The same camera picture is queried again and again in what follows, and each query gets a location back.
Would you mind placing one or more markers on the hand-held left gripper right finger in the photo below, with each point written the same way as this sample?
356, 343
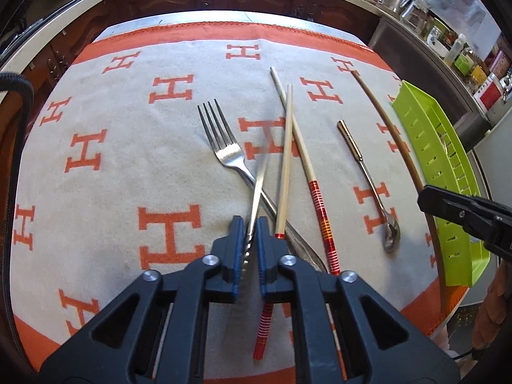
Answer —
262, 256

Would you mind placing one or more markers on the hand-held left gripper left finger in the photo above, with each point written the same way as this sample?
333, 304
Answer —
239, 248

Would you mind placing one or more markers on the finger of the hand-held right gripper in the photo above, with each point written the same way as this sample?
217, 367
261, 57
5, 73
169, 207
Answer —
448, 206

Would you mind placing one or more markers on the steel chopstick with twisted end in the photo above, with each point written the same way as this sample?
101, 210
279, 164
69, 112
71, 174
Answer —
256, 196

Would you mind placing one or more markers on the green plastic utensil tray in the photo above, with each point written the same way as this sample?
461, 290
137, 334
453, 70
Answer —
440, 148

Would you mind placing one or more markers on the person's right hand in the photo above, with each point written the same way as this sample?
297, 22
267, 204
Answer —
492, 308

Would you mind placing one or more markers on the cream chopstick red striped end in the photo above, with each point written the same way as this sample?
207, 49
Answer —
284, 168
304, 156

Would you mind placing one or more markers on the steel fork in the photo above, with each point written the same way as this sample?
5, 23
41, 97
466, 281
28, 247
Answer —
230, 156

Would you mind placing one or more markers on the dark brown wooden chopstick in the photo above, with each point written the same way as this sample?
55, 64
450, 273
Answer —
390, 128

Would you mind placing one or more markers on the red label canister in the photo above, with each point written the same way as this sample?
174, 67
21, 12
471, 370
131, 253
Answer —
490, 94

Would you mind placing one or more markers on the orange and grey printed blanket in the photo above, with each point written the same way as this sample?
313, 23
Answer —
140, 160

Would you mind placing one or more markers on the yellow jar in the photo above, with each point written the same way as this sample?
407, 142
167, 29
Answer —
479, 74

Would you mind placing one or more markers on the green label jar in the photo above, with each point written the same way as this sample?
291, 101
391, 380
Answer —
464, 62

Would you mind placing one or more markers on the pink container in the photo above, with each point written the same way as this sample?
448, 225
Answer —
500, 64

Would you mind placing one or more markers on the clear plastic bottle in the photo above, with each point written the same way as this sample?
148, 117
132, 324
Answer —
456, 50

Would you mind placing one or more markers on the glass pitcher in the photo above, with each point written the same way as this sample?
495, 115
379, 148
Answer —
414, 12

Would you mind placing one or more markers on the dark wooden kitchen cabinets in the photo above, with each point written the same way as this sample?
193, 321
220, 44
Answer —
180, 0

